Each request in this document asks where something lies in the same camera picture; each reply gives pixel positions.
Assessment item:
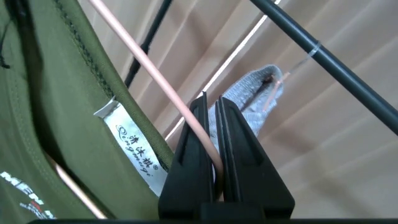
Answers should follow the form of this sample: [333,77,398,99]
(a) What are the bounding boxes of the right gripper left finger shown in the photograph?
[157,91,220,218]

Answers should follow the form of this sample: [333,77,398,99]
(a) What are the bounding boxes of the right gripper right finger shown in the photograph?
[215,96,296,218]

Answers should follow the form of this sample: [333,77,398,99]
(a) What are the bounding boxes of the pale grey shorts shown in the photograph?
[207,64,285,150]

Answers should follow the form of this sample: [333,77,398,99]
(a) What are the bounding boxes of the green garment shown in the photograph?
[0,0,175,220]

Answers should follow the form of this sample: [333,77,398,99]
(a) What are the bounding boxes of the black clothes rack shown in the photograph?
[124,0,398,137]

